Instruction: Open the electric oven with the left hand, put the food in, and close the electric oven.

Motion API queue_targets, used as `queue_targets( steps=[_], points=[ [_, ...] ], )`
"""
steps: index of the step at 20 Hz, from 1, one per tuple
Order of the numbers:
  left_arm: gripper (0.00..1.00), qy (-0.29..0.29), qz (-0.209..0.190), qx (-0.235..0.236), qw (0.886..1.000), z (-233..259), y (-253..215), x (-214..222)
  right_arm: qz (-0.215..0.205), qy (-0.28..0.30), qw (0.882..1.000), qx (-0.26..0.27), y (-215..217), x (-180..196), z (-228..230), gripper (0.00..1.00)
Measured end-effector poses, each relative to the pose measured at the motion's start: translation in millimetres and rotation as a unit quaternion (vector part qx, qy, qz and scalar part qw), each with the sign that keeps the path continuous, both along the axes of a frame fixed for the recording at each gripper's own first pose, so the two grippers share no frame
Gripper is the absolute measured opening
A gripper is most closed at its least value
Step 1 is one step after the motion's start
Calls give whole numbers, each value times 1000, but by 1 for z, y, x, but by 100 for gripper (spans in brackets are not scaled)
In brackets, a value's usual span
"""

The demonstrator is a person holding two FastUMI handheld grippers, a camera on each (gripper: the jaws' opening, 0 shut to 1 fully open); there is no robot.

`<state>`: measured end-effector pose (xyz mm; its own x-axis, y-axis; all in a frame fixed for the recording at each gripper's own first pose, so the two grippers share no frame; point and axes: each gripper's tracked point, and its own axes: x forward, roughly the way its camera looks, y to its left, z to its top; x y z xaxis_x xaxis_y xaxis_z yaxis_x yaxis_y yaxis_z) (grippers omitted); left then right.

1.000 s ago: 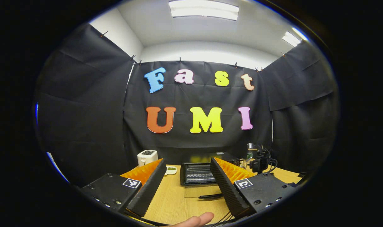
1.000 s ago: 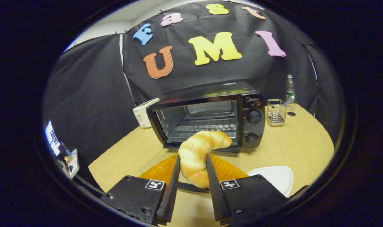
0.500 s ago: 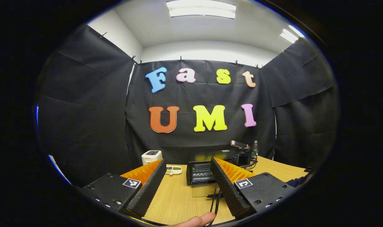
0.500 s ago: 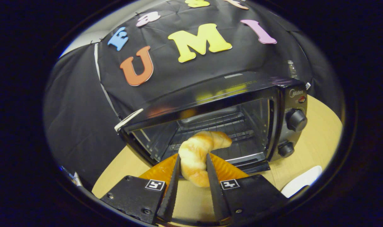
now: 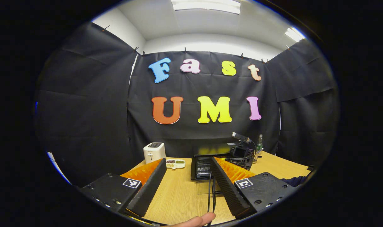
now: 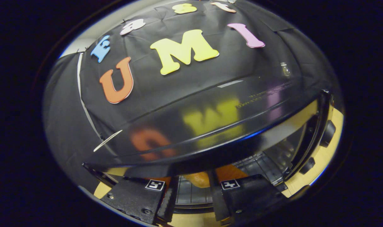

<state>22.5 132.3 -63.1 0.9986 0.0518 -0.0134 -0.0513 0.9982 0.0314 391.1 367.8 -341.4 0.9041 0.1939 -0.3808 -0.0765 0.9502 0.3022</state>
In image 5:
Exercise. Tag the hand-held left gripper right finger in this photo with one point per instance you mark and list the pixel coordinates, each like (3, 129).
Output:
(227, 186)

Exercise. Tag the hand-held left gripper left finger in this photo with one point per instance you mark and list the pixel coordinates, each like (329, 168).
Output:
(150, 186)

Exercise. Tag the black electric oven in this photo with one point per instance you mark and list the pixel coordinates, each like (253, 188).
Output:
(201, 167)

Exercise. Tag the clear plastic water bottle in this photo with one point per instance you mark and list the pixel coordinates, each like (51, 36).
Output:
(259, 145)

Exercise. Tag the white toaster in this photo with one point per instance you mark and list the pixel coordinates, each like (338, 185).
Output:
(154, 153)

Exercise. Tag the white divided snack dish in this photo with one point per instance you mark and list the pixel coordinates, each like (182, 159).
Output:
(175, 164)

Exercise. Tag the black backdrop cloth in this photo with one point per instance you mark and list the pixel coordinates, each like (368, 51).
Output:
(84, 110)

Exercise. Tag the small ceiling light panel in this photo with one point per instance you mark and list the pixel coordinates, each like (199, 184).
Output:
(294, 34)

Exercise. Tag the long ceiling light panel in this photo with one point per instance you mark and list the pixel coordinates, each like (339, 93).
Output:
(207, 5)

